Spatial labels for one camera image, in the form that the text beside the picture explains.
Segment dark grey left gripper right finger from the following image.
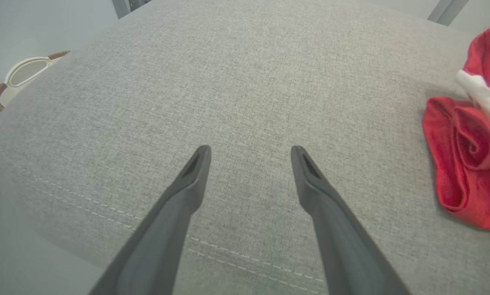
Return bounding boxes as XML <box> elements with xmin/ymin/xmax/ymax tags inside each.
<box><xmin>291</xmin><ymin>145</ymin><xmax>412</xmax><ymax>295</ymax></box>

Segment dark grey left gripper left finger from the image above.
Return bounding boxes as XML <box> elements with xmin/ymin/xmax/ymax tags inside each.
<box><xmin>88</xmin><ymin>145</ymin><xmax>212</xmax><ymax>295</ymax></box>

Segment red shorts with white stripe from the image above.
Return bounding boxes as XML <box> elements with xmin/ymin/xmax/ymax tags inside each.
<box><xmin>422</xmin><ymin>96</ymin><xmax>490</xmax><ymax>233</ymax></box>

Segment red T-shirt with white sleeves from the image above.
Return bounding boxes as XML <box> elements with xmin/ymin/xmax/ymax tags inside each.
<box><xmin>455</xmin><ymin>27</ymin><xmax>490</xmax><ymax>181</ymax></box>

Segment white laundry basket brown handle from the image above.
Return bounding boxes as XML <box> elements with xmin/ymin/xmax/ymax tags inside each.
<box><xmin>0</xmin><ymin>50</ymin><xmax>71</xmax><ymax>112</ymax></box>

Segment grey metal frame post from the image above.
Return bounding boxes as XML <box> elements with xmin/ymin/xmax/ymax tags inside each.
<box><xmin>427</xmin><ymin>0</ymin><xmax>469</xmax><ymax>26</ymax></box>
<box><xmin>112</xmin><ymin>0</ymin><xmax>152</xmax><ymax>19</ymax></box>

